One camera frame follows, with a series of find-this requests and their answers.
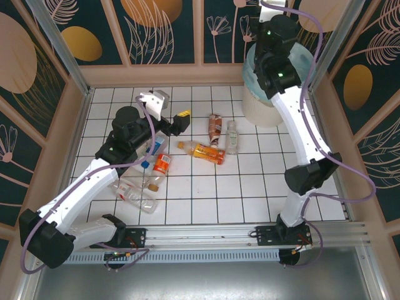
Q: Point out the blue label blue cap bottle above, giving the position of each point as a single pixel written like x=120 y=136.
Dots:
x=160 y=144

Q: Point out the brown label bottle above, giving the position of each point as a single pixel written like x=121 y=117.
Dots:
x=215 y=126

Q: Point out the yellow orange label juice bottle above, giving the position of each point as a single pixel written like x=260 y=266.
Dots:
x=207 y=153

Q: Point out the orange label gold cap bottle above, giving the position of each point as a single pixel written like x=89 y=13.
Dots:
x=162 y=164

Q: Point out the slim clear green label bottle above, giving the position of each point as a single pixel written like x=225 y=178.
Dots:
x=232 y=139

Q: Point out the clear bottle red white label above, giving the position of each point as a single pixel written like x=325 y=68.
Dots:
x=137 y=198

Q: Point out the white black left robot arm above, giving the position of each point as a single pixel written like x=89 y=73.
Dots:
x=84 y=181

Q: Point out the beige waste bin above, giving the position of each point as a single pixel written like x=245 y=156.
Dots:
x=259 y=112

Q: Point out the grey metal sheet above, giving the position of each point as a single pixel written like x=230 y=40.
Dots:
x=200 y=281

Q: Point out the aluminium corner post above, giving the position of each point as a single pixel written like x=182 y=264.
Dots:
x=339 y=47
x=69 y=59

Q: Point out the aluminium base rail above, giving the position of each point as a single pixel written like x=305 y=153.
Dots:
x=200 y=234

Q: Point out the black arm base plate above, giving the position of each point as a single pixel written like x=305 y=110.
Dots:
x=265 y=237
x=137 y=238

